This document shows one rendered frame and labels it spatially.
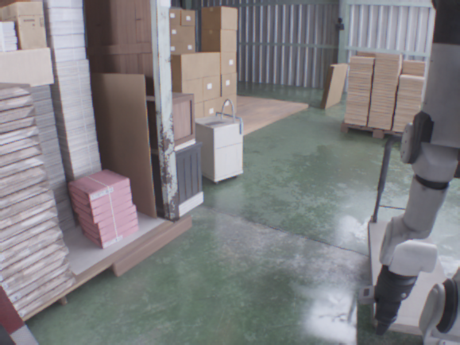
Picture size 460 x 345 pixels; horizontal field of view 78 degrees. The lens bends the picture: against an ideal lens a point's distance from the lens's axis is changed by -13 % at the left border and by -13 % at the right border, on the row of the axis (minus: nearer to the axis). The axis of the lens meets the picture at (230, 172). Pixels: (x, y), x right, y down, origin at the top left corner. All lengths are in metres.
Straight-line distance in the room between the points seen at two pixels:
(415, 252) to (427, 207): 0.14
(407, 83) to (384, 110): 0.49
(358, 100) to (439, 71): 4.27
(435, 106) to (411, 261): 0.34
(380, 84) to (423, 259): 4.11
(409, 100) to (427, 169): 4.15
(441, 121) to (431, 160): 0.08
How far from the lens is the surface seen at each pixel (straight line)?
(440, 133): 0.59
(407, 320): 1.52
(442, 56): 0.58
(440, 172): 0.63
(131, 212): 2.06
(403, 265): 0.77
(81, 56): 2.14
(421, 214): 0.68
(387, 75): 4.75
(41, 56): 2.02
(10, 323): 0.65
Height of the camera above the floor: 1.22
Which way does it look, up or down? 23 degrees down
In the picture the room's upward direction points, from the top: straight up
